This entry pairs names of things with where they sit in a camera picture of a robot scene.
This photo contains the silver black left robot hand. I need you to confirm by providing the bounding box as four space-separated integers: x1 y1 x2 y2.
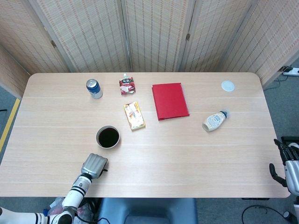
80 153 109 180

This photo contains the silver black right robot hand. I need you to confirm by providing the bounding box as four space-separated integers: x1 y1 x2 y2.
269 139 299 196

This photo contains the cup of black coffee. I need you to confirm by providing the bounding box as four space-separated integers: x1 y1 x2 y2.
95 125 121 149

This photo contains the crumpled plastic bag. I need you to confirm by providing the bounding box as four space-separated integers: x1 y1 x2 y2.
48 197 94 221

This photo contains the yellow curry roux box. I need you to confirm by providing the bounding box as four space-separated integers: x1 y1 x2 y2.
123 101 147 132

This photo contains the blue grey chair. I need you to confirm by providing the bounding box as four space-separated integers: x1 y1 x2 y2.
97 197 198 224

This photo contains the blue white drink can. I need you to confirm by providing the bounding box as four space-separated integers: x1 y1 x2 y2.
85 78 103 99

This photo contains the red white snack pouch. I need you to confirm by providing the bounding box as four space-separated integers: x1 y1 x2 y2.
119 73 136 96

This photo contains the yellow floor tape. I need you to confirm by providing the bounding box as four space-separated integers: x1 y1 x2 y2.
0 98 21 152

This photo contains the white mayonnaise squeeze bottle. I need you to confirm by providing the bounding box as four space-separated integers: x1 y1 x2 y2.
202 109 231 133

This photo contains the red spiral notebook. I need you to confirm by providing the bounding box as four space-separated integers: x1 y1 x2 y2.
151 82 191 121

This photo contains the white power strip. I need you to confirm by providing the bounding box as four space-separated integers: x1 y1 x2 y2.
282 67 299 77

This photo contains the white round grommet cap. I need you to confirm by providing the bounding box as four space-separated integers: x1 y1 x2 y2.
221 80 235 92

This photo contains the woven bamboo folding screen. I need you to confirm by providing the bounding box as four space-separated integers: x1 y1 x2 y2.
0 0 299 99

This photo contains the black floor cable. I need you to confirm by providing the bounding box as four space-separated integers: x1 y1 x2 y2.
242 204 285 224

